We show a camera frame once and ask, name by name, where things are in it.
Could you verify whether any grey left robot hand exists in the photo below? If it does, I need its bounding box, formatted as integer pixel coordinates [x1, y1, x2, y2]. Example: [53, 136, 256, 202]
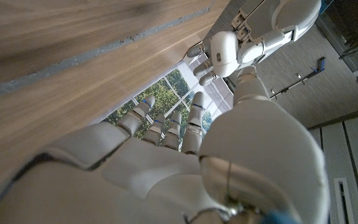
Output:
[186, 0, 323, 87]

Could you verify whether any white ceiling vent slot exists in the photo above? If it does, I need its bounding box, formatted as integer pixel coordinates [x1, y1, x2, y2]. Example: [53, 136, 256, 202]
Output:
[333, 177, 358, 224]

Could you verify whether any printed window backdrop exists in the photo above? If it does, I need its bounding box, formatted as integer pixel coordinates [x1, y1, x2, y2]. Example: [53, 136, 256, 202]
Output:
[101, 60, 233, 151]

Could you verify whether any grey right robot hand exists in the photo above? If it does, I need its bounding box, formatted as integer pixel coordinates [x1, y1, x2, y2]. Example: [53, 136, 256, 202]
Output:
[0, 65, 332, 224]

